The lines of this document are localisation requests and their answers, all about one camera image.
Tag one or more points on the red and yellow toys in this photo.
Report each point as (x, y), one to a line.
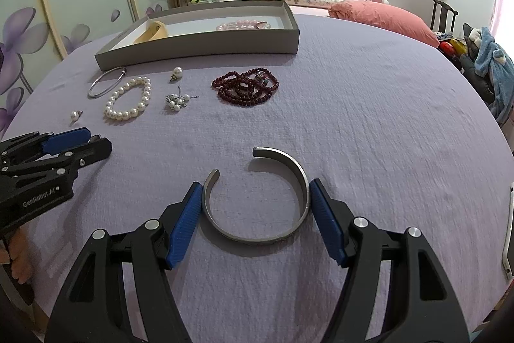
(451, 47)

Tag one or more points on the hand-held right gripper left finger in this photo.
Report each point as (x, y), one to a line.
(186, 224)

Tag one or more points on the thin silver bangle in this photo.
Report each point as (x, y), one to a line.
(91, 94)

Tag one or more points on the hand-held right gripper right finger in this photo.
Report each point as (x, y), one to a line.
(325, 224)

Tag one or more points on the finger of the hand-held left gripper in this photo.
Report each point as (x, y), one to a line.
(66, 140)
(92, 152)

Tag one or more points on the dark grey cloth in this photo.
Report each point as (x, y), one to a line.
(468, 66)

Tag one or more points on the person's left hand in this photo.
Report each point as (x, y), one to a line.
(11, 250)

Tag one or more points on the pink bed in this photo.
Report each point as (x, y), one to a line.
(309, 10)

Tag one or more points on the pearl stud earring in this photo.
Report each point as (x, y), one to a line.
(177, 72)
(74, 116)

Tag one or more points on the lilac bedspread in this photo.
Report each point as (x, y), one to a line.
(361, 126)

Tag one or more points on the pearl cluster earring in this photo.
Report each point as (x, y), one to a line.
(176, 103)

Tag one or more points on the grey cardboard box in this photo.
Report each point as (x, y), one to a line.
(200, 50)

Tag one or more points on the blue plush robe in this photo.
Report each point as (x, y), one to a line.
(492, 57)

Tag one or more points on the dark wooden chair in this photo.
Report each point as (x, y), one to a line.
(437, 11)

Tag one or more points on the pink curtain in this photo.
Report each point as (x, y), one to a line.
(506, 5)

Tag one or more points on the coral folded quilt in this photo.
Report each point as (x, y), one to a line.
(381, 18)

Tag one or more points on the white plastic strip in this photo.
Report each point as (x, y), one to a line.
(510, 206)

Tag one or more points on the white plush toy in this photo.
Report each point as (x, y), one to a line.
(476, 34)

